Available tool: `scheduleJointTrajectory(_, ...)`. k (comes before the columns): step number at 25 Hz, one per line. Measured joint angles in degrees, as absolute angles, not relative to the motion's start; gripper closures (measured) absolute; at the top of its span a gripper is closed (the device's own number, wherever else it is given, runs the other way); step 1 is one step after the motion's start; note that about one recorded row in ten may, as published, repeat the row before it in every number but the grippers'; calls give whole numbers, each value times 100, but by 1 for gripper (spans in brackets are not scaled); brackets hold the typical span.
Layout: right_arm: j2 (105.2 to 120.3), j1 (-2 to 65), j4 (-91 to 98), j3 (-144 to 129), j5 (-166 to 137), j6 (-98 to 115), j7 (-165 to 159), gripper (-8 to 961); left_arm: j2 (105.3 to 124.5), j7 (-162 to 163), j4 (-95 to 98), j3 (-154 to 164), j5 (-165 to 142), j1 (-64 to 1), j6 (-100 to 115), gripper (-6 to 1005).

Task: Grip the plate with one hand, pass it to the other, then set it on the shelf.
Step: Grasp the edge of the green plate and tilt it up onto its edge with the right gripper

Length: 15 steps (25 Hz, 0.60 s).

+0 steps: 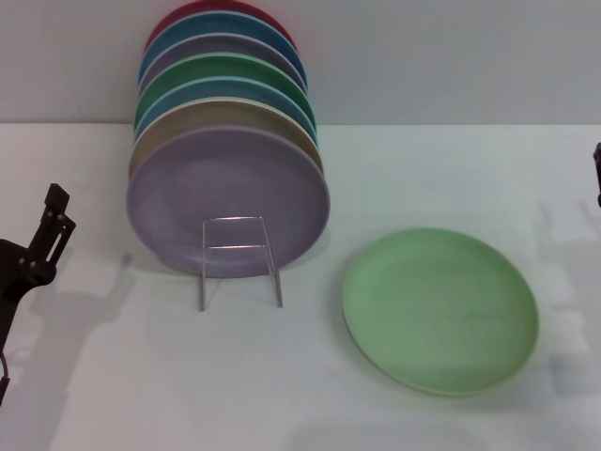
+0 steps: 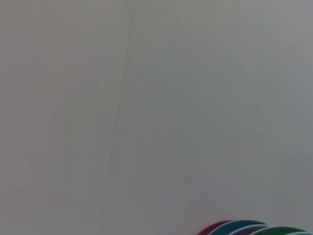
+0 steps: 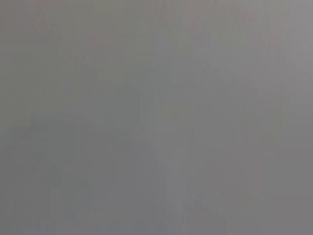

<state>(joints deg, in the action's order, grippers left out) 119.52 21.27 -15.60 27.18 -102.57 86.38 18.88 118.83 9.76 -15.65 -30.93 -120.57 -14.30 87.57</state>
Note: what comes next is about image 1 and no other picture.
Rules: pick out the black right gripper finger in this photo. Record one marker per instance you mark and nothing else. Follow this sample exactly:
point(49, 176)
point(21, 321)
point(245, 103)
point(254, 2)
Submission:
point(598, 174)

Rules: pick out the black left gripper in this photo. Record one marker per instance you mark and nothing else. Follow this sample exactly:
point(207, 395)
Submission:
point(11, 282)

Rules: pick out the light green plate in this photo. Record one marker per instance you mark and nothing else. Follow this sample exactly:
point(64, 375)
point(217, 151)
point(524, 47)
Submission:
point(441, 310)

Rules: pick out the lilac plate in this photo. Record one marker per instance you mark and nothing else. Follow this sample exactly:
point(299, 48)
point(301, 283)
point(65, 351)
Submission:
point(225, 188)

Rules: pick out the beige plate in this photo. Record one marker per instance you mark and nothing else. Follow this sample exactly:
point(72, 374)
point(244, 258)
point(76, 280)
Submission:
point(220, 113)

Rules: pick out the light blue plate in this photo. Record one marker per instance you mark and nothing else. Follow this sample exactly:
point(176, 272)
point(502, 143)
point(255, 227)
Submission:
point(216, 89)

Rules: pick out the dark green plate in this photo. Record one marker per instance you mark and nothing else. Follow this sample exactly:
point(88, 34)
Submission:
point(220, 66)

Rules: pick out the grey purple plate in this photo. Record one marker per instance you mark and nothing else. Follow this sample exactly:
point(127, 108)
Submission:
point(220, 44)

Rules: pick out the teal blue plate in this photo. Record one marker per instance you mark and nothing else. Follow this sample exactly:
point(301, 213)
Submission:
point(220, 23)

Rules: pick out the red plate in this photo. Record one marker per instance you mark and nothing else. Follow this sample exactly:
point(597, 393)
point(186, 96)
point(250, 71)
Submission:
point(211, 5)

